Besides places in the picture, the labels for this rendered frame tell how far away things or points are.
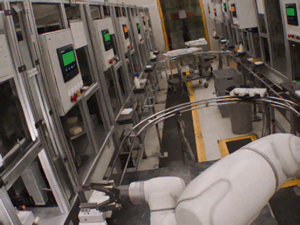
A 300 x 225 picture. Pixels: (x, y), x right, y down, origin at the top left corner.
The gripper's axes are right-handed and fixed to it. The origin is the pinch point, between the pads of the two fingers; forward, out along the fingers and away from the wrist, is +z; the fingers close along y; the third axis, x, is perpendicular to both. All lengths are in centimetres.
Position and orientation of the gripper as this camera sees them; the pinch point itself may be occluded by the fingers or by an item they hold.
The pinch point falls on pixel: (84, 197)
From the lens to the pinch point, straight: 123.8
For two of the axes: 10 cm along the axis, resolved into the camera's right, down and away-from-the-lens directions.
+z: -9.8, 1.5, 1.4
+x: -0.8, 3.3, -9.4
